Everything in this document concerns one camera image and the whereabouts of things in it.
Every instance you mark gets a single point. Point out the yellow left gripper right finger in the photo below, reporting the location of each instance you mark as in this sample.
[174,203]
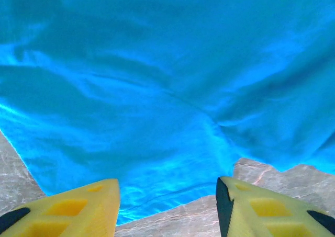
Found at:
[261,210]

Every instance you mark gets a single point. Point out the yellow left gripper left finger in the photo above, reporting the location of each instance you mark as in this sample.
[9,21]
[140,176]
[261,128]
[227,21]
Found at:
[78,210]

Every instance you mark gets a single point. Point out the blue t-shirt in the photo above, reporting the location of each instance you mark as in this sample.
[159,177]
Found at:
[167,77]

